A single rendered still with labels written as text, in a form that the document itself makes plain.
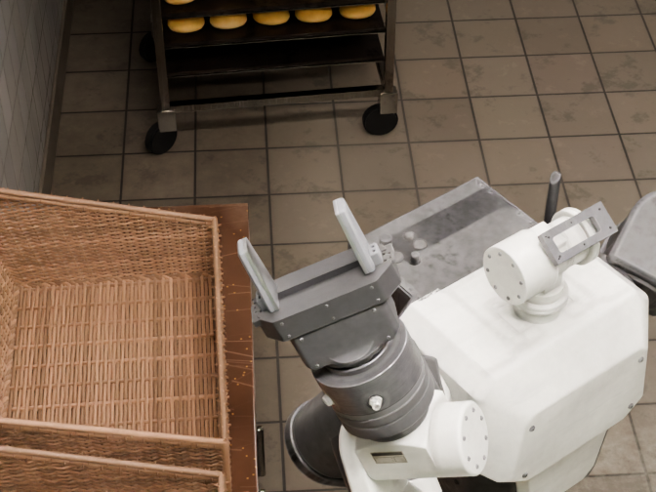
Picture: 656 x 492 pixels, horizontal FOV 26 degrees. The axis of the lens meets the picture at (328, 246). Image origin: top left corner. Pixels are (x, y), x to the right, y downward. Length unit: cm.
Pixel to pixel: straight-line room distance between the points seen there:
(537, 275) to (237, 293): 135
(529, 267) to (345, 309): 36
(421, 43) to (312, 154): 63
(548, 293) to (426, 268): 15
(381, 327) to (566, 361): 42
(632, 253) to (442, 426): 49
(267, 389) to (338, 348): 218
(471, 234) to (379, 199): 220
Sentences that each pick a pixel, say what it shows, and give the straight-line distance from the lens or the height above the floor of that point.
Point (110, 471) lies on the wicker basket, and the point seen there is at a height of 75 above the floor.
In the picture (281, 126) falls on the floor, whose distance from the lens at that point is 407.
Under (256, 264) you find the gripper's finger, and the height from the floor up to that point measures 172.
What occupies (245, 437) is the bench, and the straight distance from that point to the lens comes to 249.
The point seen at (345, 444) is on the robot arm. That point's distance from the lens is 127.
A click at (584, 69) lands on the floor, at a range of 436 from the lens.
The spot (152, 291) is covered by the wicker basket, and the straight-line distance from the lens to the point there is 275.
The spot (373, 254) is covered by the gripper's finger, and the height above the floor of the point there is 173.
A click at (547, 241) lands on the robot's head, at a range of 146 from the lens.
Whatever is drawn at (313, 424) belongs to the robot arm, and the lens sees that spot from 149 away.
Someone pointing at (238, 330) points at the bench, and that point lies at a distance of 267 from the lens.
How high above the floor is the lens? 250
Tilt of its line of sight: 43 degrees down
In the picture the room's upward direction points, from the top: straight up
